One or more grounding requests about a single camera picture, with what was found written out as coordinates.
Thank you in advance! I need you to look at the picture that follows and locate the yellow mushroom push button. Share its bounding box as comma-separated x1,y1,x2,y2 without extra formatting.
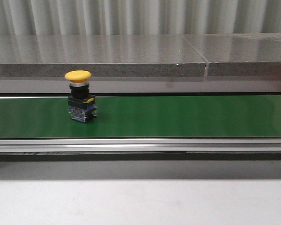
65,70,97,123

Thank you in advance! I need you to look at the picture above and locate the grey stone countertop slab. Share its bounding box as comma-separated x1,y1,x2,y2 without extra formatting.
0,35,205,79

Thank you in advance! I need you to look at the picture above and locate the green conveyor belt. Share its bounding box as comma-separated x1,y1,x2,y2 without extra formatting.
0,95,281,139

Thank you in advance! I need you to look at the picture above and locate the white pleated curtain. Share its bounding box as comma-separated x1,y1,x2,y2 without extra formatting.
0,0,281,35

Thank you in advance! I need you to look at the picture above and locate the aluminium conveyor side rail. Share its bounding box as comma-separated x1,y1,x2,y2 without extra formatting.
0,138,281,155

